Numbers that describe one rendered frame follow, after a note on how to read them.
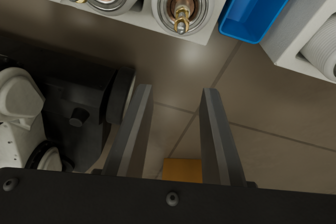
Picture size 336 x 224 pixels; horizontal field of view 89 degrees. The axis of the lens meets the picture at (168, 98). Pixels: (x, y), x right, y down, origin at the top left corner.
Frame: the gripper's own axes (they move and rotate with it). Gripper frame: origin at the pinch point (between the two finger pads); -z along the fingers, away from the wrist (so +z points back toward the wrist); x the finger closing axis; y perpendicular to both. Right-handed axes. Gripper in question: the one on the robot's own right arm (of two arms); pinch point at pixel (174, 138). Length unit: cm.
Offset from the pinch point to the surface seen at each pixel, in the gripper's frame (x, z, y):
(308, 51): -26.5, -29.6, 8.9
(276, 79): -36, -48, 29
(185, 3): -0.5, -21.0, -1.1
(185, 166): -8, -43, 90
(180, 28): 0.0, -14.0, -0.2
